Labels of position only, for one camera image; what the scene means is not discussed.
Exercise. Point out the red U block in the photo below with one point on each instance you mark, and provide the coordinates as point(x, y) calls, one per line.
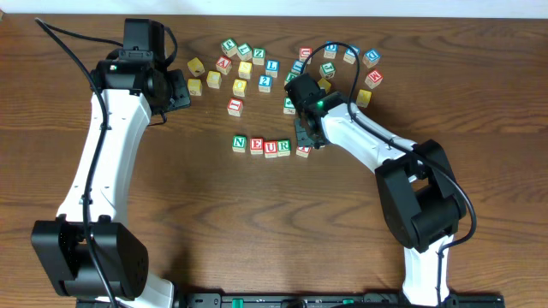
point(270, 149)

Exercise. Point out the red C block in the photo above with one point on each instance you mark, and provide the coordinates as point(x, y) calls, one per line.
point(304, 54)

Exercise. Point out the green J block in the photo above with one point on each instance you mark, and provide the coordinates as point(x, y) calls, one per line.
point(327, 70)

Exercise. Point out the yellow O block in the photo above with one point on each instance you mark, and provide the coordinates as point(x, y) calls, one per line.
point(239, 87)

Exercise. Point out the yellow S block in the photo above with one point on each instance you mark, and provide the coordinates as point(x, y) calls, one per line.
point(245, 70)
point(195, 87)

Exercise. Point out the yellow C block left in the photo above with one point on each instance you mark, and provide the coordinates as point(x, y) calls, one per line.
point(214, 79)

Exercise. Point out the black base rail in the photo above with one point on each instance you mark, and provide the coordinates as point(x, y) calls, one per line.
point(216, 300)

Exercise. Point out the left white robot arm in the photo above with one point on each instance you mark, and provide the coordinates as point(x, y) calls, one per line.
point(87, 250)

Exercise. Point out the blue S block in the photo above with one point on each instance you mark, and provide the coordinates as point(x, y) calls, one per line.
point(351, 54)

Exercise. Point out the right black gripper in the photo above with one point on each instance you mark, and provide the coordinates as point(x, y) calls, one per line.
point(306, 139)

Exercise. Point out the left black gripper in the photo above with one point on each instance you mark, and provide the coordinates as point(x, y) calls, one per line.
point(179, 91)

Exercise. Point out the green Z block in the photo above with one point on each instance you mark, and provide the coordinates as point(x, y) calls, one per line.
point(258, 57)

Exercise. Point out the green R block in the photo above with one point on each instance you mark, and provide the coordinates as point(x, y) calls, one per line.
point(283, 148)

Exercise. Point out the red E block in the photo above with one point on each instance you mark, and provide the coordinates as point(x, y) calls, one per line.
point(256, 146)

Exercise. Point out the green N block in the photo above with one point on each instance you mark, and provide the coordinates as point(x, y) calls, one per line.
point(239, 143)

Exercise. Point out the yellow K block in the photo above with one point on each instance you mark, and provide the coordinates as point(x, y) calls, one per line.
point(363, 98)

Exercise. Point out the blue L block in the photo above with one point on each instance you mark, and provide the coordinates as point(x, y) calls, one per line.
point(272, 68)

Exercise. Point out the red i block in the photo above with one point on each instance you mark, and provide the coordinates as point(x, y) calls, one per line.
point(303, 151)
point(235, 107)

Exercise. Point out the yellow G block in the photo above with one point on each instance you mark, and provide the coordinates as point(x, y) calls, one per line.
point(325, 85)

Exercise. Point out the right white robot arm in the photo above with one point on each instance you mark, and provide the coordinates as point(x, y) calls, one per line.
point(424, 207)

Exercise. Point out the blue 2 block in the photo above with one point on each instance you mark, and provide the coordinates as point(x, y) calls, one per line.
point(265, 83)

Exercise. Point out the yellow block upper left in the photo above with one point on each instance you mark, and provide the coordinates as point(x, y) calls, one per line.
point(196, 67)

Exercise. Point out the red A block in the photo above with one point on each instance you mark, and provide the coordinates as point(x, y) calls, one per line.
point(224, 65)

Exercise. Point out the green F block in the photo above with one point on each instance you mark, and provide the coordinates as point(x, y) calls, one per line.
point(229, 47)

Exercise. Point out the red M block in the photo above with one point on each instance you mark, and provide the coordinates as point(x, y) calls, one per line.
point(373, 79)

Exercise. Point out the green 4 block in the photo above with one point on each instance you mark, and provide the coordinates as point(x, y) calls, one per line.
point(288, 107)

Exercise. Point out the green B block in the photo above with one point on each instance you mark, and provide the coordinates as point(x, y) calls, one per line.
point(290, 76)

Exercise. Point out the green L block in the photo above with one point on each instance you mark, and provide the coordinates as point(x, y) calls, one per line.
point(244, 52)

